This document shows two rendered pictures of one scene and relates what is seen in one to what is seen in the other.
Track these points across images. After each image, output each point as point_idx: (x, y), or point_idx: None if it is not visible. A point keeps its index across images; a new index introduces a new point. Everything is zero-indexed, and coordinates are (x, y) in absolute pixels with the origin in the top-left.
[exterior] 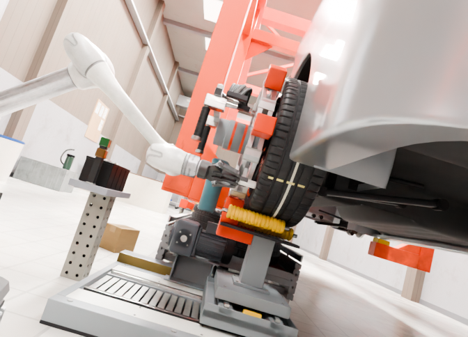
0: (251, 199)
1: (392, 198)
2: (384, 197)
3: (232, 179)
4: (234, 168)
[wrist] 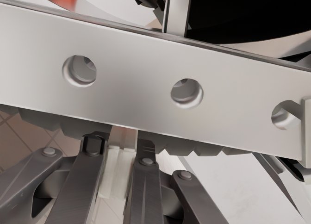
0: (23, 111)
1: None
2: None
3: (92, 210)
4: (220, 212)
